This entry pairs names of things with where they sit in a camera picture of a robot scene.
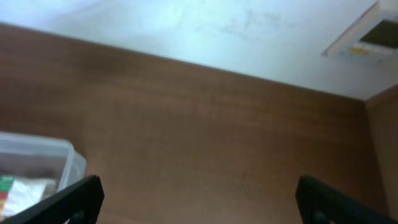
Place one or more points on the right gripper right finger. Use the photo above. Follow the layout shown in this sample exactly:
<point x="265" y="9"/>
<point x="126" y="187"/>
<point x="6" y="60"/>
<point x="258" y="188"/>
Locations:
<point x="319" y="203"/>

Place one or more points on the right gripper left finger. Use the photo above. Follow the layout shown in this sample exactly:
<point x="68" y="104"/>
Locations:
<point x="80" y="202"/>

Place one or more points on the clear box of screwdriver bits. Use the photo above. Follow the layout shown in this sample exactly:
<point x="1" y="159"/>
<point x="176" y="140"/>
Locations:
<point x="20" y="193"/>

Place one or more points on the clear plastic storage container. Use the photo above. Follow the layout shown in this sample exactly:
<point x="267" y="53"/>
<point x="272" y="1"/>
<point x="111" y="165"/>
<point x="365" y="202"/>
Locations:
<point x="41" y="157"/>

